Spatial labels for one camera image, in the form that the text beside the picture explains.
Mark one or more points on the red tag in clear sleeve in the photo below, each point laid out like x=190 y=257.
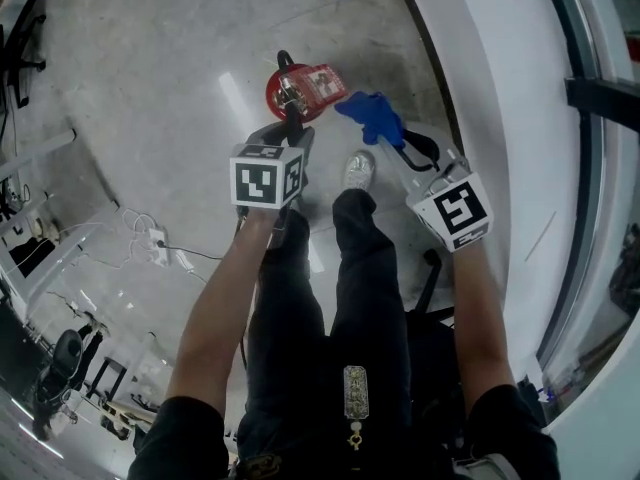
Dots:
x=320 y=85

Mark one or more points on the person's black shirt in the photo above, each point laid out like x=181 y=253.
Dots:
x=190 y=433

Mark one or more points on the red fire extinguisher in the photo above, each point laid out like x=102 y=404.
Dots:
x=272 y=98

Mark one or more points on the person's black trousers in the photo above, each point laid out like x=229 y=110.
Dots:
x=365 y=278

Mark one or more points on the person's right forearm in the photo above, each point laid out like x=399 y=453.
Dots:
x=480 y=328

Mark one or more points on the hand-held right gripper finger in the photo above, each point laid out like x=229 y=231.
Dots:
x=402 y=168
x=427 y=150

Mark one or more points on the person's left forearm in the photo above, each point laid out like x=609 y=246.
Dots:
x=215 y=328

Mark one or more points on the ornate hanging pendant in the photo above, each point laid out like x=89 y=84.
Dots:
x=356 y=393

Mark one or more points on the white desk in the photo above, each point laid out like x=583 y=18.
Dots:
x=45 y=273

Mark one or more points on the black window frame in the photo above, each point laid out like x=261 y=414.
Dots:
x=600 y=100

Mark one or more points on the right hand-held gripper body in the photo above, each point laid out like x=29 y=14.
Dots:
x=460 y=208

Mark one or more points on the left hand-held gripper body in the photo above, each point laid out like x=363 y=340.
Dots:
x=255 y=180

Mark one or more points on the white power strip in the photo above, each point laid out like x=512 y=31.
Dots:
x=159 y=248

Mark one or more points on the blue cloth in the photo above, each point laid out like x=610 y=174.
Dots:
x=375 y=115

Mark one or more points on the black padded office chair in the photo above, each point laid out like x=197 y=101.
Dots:
x=22 y=75

